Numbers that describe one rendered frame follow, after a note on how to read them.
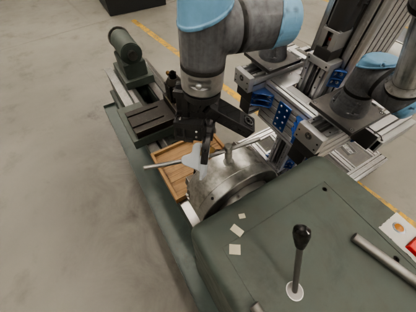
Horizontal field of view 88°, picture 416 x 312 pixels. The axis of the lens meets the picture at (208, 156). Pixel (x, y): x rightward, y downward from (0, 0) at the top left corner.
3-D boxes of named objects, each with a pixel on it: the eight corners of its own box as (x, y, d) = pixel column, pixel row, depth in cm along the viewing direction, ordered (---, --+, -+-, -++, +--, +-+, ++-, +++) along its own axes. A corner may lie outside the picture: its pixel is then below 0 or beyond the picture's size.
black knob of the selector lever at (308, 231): (311, 244, 41) (321, 237, 37) (298, 253, 40) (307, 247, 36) (295, 226, 43) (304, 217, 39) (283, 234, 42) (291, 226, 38)
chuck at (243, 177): (268, 195, 93) (285, 155, 66) (206, 236, 85) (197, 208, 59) (263, 189, 94) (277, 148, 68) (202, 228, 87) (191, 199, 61)
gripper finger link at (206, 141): (200, 159, 49) (205, 122, 47) (208, 160, 49) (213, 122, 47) (198, 166, 45) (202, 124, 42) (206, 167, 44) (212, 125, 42)
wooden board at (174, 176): (240, 169, 109) (241, 165, 106) (176, 203, 98) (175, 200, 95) (209, 132, 124) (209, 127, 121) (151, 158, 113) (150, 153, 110)
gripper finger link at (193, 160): (181, 176, 50) (184, 138, 48) (205, 180, 50) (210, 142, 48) (178, 181, 47) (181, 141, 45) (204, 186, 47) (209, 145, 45)
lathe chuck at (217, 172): (263, 189, 94) (277, 148, 68) (202, 228, 87) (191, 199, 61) (251, 174, 99) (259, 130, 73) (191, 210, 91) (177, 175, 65)
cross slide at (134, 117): (207, 110, 126) (207, 104, 123) (138, 139, 113) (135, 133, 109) (192, 93, 135) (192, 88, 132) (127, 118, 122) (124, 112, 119)
